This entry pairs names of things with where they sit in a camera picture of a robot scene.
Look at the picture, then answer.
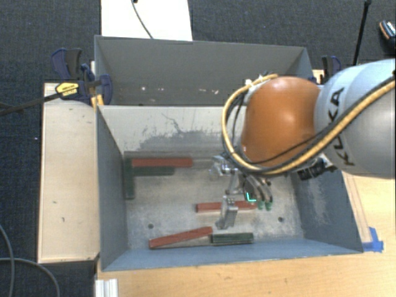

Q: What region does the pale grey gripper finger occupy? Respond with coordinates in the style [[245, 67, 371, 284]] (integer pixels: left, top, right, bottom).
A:
[[215, 196, 231, 231], [228, 197, 239, 229]]

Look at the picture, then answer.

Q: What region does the red-brown flat block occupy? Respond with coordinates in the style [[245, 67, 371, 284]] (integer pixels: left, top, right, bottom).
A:
[[148, 226, 214, 250], [131, 157, 194, 169], [195, 200, 258, 214]]

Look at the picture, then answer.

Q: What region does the dark green flat block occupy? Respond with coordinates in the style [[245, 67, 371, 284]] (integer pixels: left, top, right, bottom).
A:
[[123, 157, 136, 200], [133, 166, 176, 177], [210, 232, 255, 245]]

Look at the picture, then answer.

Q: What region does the grey metal bin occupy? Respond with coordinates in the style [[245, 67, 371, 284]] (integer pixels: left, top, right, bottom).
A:
[[93, 35, 364, 273]]

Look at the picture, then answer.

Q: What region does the pale wood flat board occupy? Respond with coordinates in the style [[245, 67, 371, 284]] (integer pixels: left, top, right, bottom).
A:
[[37, 83, 101, 264]]

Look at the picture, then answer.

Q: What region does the black cylinder on white bracket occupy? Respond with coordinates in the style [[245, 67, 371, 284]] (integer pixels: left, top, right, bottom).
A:
[[296, 155, 338, 182]]

